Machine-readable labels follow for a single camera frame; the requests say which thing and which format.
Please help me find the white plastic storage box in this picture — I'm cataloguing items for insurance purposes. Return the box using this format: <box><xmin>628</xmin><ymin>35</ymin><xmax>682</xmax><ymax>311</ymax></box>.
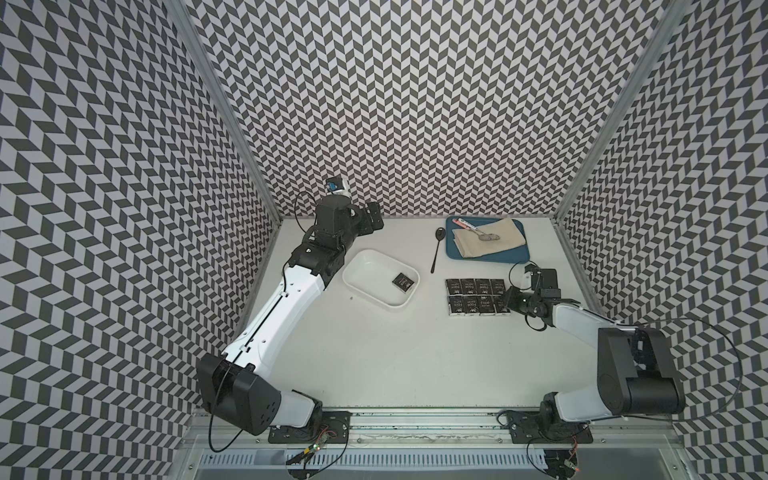
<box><xmin>342</xmin><ymin>249</ymin><xmax>421</xmax><ymax>311</ymax></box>

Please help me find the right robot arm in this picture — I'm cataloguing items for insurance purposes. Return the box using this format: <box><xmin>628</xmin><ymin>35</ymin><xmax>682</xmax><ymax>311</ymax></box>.
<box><xmin>502</xmin><ymin>266</ymin><xmax>686</xmax><ymax>440</ymax></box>

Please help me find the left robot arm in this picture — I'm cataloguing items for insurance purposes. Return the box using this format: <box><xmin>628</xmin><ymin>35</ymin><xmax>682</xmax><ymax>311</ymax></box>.
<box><xmin>197</xmin><ymin>194</ymin><xmax>384</xmax><ymax>435</ymax></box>

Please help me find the blue tray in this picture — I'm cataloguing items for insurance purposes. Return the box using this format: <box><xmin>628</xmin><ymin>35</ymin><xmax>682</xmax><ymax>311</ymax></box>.
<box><xmin>445</xmin><ymin>216</ymin><xmax>531</xmax><ymax>264</ymax></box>

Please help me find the black spoon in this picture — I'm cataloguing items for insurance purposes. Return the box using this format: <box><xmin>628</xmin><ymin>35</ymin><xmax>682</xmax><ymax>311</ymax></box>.
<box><xmin>430</xmin><ymin>227</ymin><xmax>446</xmax><ymax>274</ymax></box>

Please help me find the beige folded cloth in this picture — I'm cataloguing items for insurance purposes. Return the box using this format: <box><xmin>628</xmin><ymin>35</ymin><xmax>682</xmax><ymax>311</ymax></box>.
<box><xmin>452</xmin><ymin>217</ymin><xmax>527</xmax><ymax>258</ymax></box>

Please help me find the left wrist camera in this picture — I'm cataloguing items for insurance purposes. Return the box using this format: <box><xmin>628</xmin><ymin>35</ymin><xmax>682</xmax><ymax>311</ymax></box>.
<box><xmin>325</xmin><ymin>176</ymin><xmax>351</xmax><ymax>197</ymax></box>

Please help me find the red handled utensil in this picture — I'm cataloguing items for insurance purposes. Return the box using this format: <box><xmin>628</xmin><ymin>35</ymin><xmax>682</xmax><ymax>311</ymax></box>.
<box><xmin>452</xmin><ymin>218</ymin><xmax>500</xmax><ymax>241</ymax></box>

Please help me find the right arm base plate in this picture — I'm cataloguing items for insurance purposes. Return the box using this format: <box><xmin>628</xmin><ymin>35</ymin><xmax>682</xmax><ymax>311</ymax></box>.
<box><xmin>503</xmin><ymin>410</ymin><xmax>594</xmax><ymax>445</ymax></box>

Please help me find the aluminium front rail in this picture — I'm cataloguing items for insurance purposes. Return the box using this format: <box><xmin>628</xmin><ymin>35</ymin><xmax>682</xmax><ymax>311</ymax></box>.
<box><xmin>180</xmin><ymin>407</ymin><xmax>681</xmax><ymax>449</ymax></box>

